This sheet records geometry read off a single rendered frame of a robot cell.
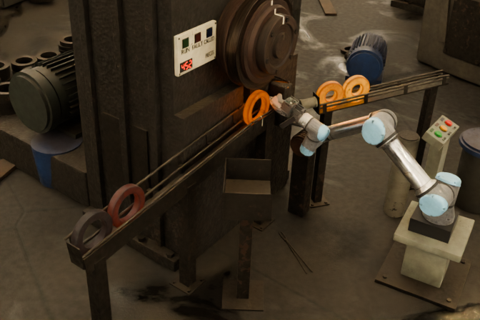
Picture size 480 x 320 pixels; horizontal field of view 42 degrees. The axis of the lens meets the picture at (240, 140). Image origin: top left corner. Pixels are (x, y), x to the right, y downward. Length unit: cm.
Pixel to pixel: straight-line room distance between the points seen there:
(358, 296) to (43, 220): 176
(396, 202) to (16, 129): 231
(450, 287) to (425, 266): 17
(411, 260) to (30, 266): 191
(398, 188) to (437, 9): 229
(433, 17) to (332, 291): 303
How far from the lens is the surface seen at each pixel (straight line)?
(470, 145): 373
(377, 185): 399
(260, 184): 281
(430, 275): 330
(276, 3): 291
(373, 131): 290
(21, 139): 396
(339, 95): 342
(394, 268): 338
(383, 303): 321
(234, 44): 277
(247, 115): 305
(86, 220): 242
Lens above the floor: 221
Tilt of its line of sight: 31 degrees down
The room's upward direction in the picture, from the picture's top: 2 degrees clockwise
